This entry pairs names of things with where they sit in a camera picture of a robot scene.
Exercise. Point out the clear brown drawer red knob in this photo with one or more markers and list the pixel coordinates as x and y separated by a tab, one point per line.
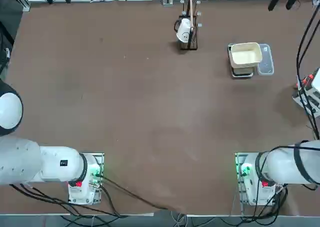
298	85
305	81
310	76

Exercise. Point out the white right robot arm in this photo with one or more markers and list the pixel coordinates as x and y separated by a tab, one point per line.
282	164

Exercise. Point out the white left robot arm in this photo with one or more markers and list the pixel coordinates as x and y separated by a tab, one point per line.
55	162

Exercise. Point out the silver digital kitchen scale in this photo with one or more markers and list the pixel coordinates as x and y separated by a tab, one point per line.
242	74

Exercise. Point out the cream rectangular container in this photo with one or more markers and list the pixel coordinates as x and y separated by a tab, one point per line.
246	54

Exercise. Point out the clear plastic container lid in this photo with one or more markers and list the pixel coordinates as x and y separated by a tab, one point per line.
266	67

